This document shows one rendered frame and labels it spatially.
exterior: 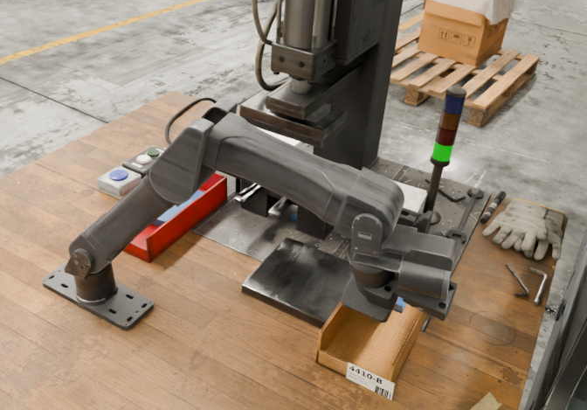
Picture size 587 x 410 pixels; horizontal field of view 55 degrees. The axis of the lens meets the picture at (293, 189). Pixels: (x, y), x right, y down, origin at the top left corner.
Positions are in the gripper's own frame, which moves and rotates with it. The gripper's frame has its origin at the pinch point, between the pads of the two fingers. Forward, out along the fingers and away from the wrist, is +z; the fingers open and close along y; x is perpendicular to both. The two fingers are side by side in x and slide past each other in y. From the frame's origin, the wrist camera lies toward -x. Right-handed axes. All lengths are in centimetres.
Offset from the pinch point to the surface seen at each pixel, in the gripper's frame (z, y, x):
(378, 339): 8.7, -4.2, -1.0
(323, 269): 12.0, 3.8, 13.6
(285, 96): -4.8, 26.1, 29.7
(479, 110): 223, 194, 31
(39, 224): 5, -12, 68
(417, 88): 225, 198, 74
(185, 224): 10.0, 0.6, 42.3
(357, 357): 5.9, -8.7, 0.4
